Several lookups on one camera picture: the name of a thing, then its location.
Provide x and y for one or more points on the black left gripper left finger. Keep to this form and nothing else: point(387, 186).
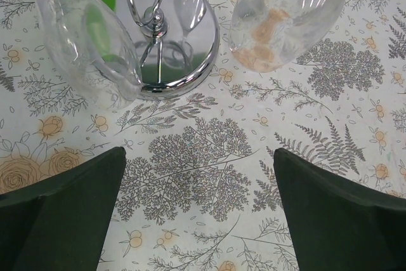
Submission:
point(61, 222)

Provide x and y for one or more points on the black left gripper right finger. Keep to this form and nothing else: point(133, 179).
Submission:
point(337, 224)

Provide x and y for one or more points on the clear wine glass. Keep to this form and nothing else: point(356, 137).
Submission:
point(108, 86)
point(264, 35)

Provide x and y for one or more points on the green plastic wine glass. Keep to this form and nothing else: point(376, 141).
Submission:
point(105, 39)

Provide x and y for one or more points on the chrome wine glass rack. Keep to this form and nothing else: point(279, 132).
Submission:
point(176, 42)

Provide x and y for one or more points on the floral patterned table mat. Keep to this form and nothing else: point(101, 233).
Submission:
point(199, 191)

